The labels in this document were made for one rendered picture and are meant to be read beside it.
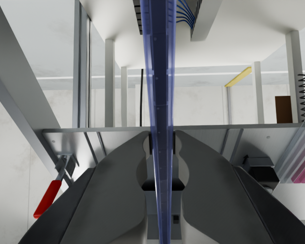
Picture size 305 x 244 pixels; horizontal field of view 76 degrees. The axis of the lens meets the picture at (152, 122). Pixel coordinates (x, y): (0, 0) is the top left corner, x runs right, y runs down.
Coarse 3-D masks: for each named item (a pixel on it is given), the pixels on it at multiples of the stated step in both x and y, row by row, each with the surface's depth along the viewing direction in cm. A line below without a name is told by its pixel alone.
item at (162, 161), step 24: (144, 0) 7; (168, 0) 7; (144, 24) 8; (168, 24) 8; (144, 48) 9; (168, 48) 9; (168, 72) 9; (168, 96) 10; (168, 120) 11; (168, 144) 13; (168, 168) 14; (168, 192) 17; (168, 216) 20; (168, 240) 25
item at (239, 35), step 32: (96, 0) 51; (128, 0) 52; (192, 0) 52; (224, 0) 52; (256, 0) 53; (288, 0) 53; (128, 32) 67; (224, 32) 68; (256, 32) 68; (128, 64) 95; (192, 64) 97; (224, 64) 97
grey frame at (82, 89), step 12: (84, 12) 57; (84, 24) 57; (84, 36) 56; (84, 48) 56; (84, 60) 56; (84, 72) 56; (84, 84) 55; (84, 96) 55; (84, 108) 55; (72, 120) 55; (84, 120) 54
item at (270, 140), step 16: (64, 128) 31; (80, 128) 31; (96, 128) 31; (112, 128) 31; (128, 128) 31; (144, 128) 30; (176, 128) 30; (192, 128) 30; (208, 128) 30; (224, 128) 30; (240, 128) 29; (256, 128) 29; (272, 128) 29; (288, 128) 29; (48, 144) 33; (64, 144) 33; (80, 144) 32; (96, 144) 32; (112, 144) 32; (208, 144) 32; (224, 144) 31; (240, 144) 32; (256, 144) 32; (272, 144) 32; (288, 144) 31; (80, 160) 35; (96, 160) 35; (176, 160) 35; (240, 160) 34; (272, 160) 34; (176, 176) 38; (288, 192) 41; (304, 192) 41; (288, 208) 46; (304, 208) 46
